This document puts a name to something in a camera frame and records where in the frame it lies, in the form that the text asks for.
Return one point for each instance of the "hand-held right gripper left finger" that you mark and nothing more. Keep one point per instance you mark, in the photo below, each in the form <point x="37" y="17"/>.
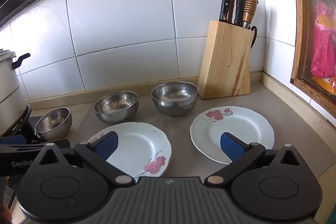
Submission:
<point x="106" y="145"/>

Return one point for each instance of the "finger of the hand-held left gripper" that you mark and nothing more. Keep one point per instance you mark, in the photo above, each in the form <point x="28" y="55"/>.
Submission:
<point x="11" y="140"/>

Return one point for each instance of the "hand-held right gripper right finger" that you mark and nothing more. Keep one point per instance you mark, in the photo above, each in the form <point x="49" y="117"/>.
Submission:
<point x="231" y="146"/>

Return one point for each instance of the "white floral plate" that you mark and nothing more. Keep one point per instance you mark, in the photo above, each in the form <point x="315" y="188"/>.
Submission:
<point x="242" y="124"/>
<point x="136" y="145"/>

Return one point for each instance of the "medium steel bowl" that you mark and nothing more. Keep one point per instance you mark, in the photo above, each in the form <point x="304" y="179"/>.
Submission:
<point x="116" y="111"/>

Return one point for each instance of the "small steel bowl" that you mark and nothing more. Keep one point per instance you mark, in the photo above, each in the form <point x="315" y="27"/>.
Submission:
<point x="53" y="124"/>

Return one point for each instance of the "large steel bowl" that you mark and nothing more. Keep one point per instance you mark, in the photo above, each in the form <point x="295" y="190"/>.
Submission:
<point x="174" y="103"/>

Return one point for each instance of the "wooden knife block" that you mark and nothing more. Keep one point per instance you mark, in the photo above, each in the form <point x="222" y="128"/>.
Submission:
<point x="225" y="61"/>

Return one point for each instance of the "pink plastic bag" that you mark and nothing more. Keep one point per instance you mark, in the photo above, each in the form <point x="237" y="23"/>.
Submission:
<point x="324" y="48"/>

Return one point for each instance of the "wooden window frame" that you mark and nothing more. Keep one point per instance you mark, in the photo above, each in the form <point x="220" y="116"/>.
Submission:
<point x="302" y="29"/>

